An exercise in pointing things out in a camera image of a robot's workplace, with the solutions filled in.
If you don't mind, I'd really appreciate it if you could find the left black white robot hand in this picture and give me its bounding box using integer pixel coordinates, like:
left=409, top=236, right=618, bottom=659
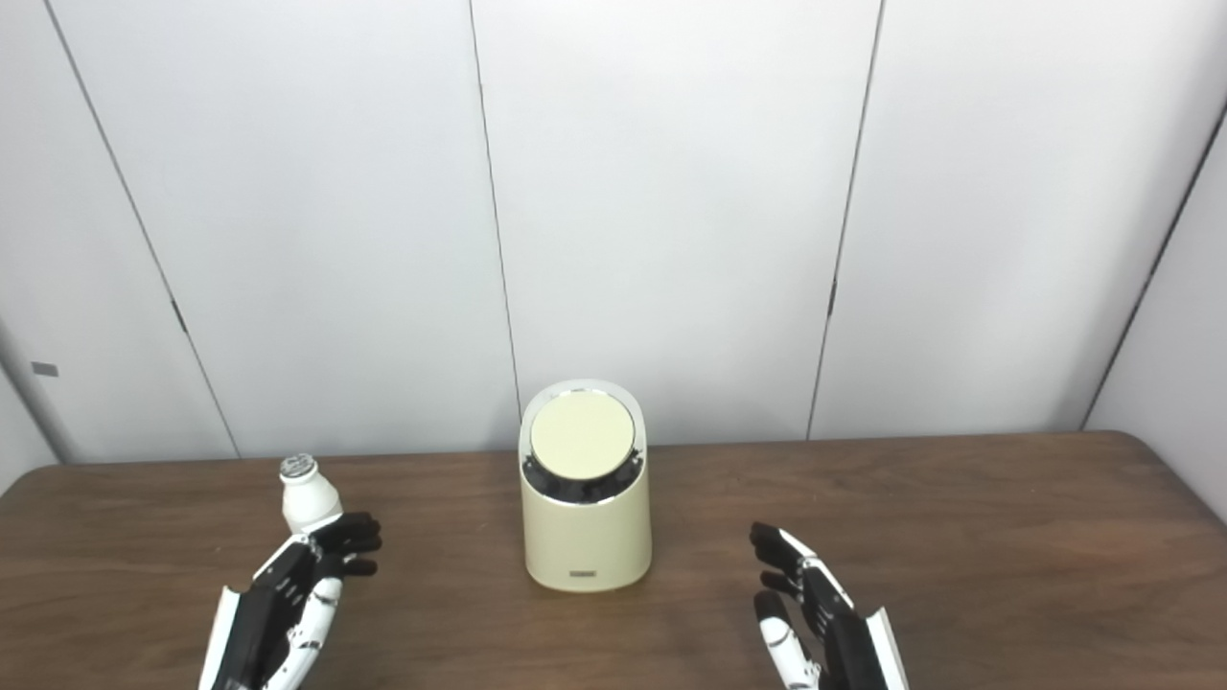
left=198, top=512, right=382, bottom=690

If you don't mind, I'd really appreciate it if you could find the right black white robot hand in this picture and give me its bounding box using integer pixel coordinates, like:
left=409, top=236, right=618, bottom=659
left=750, top=522, right=910, bottom=690

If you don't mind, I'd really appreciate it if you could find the small white plastic bottle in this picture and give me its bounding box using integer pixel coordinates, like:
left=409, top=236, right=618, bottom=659
left=279, top=454, right=343, bottom=535

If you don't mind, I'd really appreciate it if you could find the cream-colored bin with lid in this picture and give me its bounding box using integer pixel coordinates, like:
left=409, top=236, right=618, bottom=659
left=519, top=379, right=653, bottom=592

